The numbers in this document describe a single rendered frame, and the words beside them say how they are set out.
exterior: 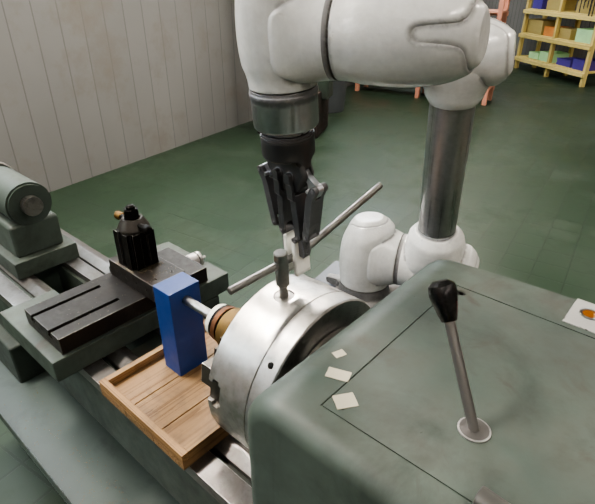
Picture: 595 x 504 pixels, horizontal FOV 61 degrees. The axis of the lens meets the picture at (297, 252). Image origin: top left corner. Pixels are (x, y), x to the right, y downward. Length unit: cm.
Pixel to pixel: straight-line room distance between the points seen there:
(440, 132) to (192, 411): 82
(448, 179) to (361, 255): 35
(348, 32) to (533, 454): 49
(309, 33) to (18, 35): 420
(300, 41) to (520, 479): 51
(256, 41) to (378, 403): 44
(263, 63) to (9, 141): 416
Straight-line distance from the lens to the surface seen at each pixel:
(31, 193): 172
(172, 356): 120
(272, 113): 65
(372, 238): 143
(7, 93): 468
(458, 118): 119
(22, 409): 179
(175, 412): 114
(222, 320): 98
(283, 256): 76
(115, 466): 154
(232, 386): 81
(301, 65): 62
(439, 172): 126
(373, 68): 59
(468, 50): 59
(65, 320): 133
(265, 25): 62
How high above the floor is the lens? 170
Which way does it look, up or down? 29 degrees down
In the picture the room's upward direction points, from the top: straight up
